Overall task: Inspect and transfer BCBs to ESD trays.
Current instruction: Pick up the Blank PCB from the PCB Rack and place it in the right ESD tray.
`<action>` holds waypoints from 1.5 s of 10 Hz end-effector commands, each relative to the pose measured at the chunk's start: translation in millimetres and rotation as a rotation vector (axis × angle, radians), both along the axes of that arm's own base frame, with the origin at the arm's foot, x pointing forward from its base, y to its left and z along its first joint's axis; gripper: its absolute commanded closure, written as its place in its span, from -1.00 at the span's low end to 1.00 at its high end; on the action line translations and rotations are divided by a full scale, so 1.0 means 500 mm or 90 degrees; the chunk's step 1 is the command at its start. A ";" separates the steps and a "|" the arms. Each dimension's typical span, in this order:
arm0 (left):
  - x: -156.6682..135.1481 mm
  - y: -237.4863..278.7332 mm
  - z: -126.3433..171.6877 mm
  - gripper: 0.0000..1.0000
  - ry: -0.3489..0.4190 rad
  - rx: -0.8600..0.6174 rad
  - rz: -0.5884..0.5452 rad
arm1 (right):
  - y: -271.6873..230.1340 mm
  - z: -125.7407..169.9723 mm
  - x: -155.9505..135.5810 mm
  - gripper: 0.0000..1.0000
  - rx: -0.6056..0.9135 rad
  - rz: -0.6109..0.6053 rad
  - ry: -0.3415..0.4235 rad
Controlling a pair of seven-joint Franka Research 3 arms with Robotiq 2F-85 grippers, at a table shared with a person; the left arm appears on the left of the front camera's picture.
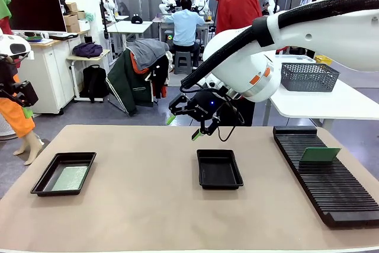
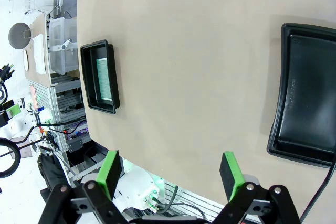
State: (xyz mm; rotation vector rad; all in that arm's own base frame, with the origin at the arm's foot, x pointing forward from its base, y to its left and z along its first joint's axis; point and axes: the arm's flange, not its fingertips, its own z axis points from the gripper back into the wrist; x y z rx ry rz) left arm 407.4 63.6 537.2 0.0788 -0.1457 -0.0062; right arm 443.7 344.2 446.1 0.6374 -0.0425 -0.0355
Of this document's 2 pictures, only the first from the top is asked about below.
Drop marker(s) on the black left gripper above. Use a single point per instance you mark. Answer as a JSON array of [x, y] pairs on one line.
[[6, 72]]

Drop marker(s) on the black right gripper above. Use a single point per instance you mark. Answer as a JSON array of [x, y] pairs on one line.
[[204, 106]]

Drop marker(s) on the black ESD tray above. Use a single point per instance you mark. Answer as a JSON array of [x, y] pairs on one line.
[[50, 173], [219, 171]]

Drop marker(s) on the green circuit board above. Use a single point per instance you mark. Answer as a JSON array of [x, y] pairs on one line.
[[319, 154], [71, 179]]

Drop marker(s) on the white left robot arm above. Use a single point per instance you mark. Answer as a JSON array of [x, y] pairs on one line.
[[9, 41]]

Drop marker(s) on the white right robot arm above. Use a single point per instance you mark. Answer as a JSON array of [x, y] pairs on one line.
[[245, 69]]

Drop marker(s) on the mannequin in orange trousers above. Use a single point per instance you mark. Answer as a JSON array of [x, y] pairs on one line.
[[14, 119]]

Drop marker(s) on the white cabinet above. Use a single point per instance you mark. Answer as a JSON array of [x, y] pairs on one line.
[[50, 72]]

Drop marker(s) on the black jacket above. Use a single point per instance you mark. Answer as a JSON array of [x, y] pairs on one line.
[[160, 72]]

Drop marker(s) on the grey plastic stool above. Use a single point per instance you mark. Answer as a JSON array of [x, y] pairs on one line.
[[182, 63]]

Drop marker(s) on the black keyboard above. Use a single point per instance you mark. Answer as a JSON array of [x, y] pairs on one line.
[[62, 36]]

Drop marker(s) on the black backpack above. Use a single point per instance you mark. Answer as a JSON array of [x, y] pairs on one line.
[[94, 82]]

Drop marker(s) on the dark green jacket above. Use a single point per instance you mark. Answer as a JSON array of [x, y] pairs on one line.
[[127, 84]]

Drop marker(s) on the small wooden top desk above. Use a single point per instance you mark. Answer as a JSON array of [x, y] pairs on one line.
[[89, 57]]

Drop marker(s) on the purple bag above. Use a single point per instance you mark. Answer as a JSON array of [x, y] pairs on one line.
[[87, 50]]

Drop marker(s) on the black computer monitor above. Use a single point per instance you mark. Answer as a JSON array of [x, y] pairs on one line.
[[37, 13]]

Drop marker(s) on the grey hoodie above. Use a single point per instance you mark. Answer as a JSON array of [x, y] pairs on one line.
[[148, 51]]

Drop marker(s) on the cardboard box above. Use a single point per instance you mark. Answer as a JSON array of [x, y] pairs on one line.
[[71, 19], [81, 14], [71, 7]]

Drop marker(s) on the person in light blue shirt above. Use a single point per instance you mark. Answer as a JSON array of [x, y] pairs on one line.
[[185, 28]]

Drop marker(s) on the white background desk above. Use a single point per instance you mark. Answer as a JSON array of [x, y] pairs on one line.
[[130, 26]]

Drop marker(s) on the black cap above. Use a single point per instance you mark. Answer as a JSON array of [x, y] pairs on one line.
[[136, 20]]

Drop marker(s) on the clear plastic container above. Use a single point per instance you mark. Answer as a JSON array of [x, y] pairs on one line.
[[296, 56]]

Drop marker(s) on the grey mesh basket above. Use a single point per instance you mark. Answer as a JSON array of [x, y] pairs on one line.
[[308, 76]]

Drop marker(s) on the person in red jacket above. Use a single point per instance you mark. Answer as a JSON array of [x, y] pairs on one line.
[[237, 1]]

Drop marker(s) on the white side table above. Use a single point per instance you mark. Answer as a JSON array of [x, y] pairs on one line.
[[325, 102]]

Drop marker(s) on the yellow bin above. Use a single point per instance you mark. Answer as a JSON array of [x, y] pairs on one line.
[[323, 59]]

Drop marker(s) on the black slotted board rack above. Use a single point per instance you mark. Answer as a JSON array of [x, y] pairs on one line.
[[331, 188]]

